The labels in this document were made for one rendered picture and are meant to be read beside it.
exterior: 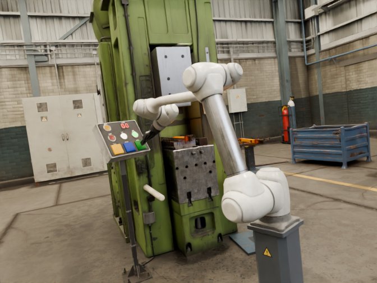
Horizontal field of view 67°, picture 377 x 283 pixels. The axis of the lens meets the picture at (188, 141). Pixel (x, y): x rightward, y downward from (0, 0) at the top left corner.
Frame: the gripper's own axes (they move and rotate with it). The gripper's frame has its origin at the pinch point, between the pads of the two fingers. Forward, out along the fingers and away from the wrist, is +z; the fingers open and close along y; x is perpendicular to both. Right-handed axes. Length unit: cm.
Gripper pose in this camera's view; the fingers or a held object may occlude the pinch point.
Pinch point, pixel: (143, 141)
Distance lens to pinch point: 211.3
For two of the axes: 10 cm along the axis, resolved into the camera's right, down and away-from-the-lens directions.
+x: -4.7, -8.4, 2.7
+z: -5.8, 5.3, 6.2
